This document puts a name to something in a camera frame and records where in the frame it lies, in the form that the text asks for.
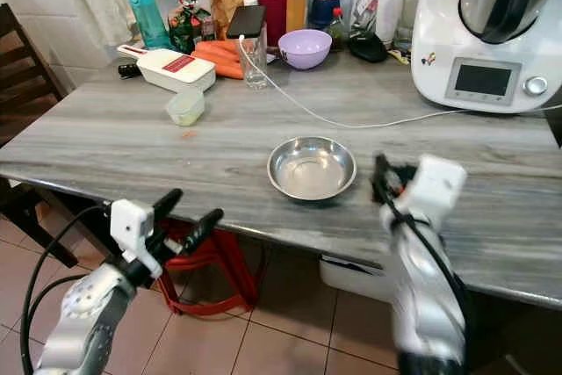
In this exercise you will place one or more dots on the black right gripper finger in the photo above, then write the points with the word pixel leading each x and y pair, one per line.
pixel 383 180

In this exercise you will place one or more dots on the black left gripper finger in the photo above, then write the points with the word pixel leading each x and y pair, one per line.
pixel 204 227
pixel 167 205

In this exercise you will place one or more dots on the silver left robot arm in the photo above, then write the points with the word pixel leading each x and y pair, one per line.
pixel 86 309

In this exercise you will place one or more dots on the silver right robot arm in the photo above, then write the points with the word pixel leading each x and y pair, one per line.
pixel 426 296

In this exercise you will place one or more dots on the red metal stool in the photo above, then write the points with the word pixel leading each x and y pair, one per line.
pixel 233 274

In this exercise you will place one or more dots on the round steel bowl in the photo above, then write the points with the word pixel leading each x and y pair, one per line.
pixel 312 169

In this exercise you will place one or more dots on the small orange carrot scrap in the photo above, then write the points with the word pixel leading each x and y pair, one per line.
pixel 187 135

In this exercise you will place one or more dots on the small translucent plastic container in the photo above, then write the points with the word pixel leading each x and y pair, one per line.
pixel 185 107

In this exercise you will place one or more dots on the white plastic bin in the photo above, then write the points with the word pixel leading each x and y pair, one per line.
pixel 351 278

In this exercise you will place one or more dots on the black rounded object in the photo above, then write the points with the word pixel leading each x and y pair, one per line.
pixel 368 46

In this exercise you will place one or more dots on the white slicer with red label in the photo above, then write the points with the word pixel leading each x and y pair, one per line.
pixel 174 68

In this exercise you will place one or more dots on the white kitchen machine with display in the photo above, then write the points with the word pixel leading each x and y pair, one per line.
pixel 448 37

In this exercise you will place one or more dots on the purple plastic bowl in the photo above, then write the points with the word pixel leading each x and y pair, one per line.
pixel 305 48

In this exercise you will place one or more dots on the small bottle with red cap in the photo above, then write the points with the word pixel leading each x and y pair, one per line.
pixel 337 31

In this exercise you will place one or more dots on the orange carrots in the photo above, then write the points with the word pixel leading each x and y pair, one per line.
pixel 218 56

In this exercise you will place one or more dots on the dark wooden chair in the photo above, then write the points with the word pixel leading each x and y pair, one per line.
pixel 25 85

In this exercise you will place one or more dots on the clear drinking glass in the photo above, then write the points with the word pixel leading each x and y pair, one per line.
pixel 253 66

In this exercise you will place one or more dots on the green snack packet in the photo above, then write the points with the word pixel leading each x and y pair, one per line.
pixel 187 26

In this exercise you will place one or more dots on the blue jar with clear lid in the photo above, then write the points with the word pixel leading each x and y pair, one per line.
pixel 325 8

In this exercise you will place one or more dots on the teal water bottle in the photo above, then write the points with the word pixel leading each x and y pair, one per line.
pixel 145 15

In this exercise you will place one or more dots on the yellow sauce bottle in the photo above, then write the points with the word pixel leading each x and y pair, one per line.
pixel 296 9

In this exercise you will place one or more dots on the black smartphone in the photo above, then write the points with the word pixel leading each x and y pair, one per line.
pixel 245 21

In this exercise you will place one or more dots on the maroon plastic canister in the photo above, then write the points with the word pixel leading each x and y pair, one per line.
pixel 275 8

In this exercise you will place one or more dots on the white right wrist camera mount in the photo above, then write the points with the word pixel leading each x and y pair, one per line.
pixel 437 183

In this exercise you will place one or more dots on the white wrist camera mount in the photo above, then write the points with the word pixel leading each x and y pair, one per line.
pixel 130 224
pixel 437 183

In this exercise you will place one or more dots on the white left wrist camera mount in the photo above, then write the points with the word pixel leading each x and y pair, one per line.
pixel 130 224

